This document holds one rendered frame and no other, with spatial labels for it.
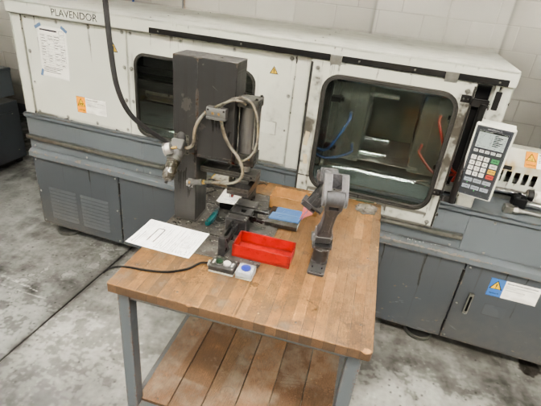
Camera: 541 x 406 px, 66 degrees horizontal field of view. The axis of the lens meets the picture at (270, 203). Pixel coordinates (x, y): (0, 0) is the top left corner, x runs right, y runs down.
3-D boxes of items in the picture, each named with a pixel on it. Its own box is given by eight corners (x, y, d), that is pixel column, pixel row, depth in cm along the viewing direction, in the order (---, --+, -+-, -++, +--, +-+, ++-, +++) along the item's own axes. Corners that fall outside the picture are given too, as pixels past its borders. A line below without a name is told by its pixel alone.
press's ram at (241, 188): (249, 204, 183) (255, 139, 169) (194, 192, 187) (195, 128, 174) (261, 188, 198) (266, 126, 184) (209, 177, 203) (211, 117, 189)
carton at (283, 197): (315, 218, 215) (317, 205, 211) (268, 208, 220) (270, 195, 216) (319, 207, 226) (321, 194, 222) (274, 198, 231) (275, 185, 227)
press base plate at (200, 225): (257, 274, 173) (258, 267, 172) (147, 246, 182) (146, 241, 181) (291, 205, 230) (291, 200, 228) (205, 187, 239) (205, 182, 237)
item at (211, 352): (328, 504, 179) (373, 354, 137) (121, 434, 197) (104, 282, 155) (351, 325, 276) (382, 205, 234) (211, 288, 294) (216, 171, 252)
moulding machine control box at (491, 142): (452, 198, 208) (478, 123, 190) (450, 180, 228) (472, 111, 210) (493, 206, 204) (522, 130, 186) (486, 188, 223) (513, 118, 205)
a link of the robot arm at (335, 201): (313, 233, 180) (327, 186, 154) (328, 234, 180) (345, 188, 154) (313, 245, 177) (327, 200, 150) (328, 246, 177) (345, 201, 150)
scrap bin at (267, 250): (288, 269, 173) (290, 257, 170) (231, 255, 178) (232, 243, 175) (294, 254, 184) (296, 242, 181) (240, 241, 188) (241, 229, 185)
